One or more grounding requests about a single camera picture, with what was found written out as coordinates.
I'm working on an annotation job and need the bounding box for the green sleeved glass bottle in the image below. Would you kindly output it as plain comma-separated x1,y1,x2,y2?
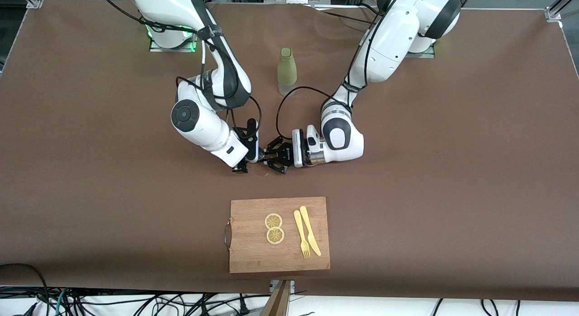
277,47,298,97

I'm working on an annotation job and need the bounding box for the yellow plastic knife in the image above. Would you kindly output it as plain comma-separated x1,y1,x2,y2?
299,206,322,257

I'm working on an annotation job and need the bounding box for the yellow plastic fork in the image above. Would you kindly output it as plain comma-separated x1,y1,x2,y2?
293,210,311,259

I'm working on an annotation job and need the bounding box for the wooden cutting board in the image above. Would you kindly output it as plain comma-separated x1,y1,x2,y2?
225,196,331,274

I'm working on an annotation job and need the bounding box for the brown table cover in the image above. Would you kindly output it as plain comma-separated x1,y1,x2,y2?
0,0,579,303

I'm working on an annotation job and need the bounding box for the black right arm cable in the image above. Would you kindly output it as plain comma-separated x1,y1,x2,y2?
175,33,263,143

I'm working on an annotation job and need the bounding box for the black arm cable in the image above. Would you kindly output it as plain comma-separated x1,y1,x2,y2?
275,86,354,141
175,33,263,143

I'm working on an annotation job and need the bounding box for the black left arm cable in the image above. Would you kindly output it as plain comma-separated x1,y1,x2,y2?
275,86,354,141

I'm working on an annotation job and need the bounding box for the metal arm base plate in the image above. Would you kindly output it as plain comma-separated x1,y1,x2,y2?
149,32,198,53
405,41,436,58

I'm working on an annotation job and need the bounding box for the wooden camera post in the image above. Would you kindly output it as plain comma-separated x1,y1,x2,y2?
260,280,295,316

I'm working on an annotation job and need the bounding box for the black base power cable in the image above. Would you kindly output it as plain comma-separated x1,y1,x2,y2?
314,3,378,27

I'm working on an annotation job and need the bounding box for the teal floor cable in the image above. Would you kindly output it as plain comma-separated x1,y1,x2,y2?
54,290,69,316

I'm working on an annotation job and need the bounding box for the black floor cable loop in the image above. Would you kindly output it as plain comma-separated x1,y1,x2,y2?
0,263,50,316

